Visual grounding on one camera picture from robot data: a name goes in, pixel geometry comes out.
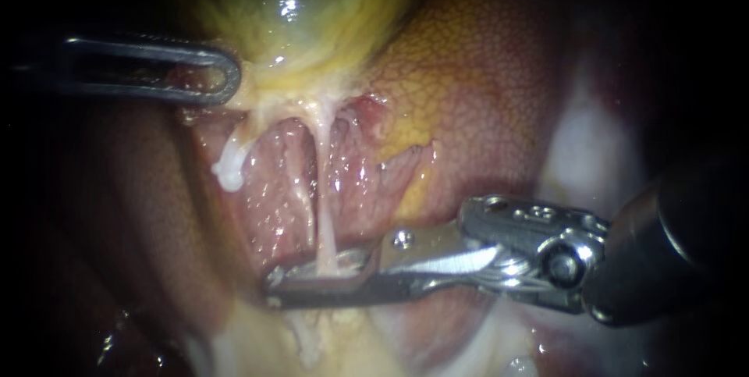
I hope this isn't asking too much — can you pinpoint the left arm instrument jaw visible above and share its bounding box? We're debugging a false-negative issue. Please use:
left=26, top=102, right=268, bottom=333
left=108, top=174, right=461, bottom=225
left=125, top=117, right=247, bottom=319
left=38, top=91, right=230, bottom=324
left=16, top=34, right=243, bottom=106

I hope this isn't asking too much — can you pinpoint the pale fatty tissue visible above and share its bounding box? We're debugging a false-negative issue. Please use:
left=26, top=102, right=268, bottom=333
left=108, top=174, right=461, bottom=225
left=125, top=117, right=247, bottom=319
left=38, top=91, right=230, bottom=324
left=186, top=305, right=375, bottom=377
left=535, top=55, right=636, bottom=221
left=374, top=301, right=539, bottom=377

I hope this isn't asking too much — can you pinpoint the dark red liver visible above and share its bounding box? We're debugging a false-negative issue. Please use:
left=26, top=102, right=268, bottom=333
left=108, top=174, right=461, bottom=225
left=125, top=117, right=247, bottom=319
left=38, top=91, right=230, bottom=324
left=34, top=0, right=662, bottom=377

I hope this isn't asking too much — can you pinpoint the right arm instrument jaw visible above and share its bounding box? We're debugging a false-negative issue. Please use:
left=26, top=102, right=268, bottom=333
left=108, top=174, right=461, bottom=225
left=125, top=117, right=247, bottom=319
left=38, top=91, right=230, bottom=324
left=263, top=276, right=424, bottom=311
left=264, top=245, right=382, bottom=286

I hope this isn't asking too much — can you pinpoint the right arm instrument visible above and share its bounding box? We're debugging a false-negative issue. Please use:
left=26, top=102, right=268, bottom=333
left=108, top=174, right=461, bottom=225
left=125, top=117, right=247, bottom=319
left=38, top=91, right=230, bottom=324
left=378, top=194, right=611, bottom=315

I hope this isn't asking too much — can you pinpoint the gallbladder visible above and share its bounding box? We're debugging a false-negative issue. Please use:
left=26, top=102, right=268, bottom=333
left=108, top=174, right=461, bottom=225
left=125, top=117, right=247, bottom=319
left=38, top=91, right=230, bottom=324
left=172, top=0, right=437, bottom=127

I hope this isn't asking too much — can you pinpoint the thin tube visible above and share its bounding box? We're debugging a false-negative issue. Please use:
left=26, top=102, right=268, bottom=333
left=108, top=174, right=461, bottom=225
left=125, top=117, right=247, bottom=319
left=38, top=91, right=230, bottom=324
left=211, top=122, right=254, bottom=194
left=313, top=101, right=342, bottom=276

